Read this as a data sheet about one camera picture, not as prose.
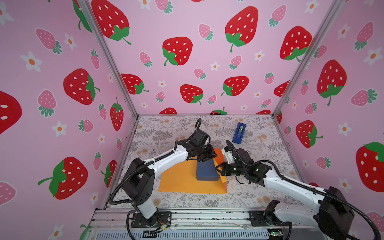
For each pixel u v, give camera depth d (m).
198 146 0.66
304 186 0.46
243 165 0.61
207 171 0.80
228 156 0.73
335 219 0.40
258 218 0.73
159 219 0.73
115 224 0.74
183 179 0.87
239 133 1.04
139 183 0.44
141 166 0.46
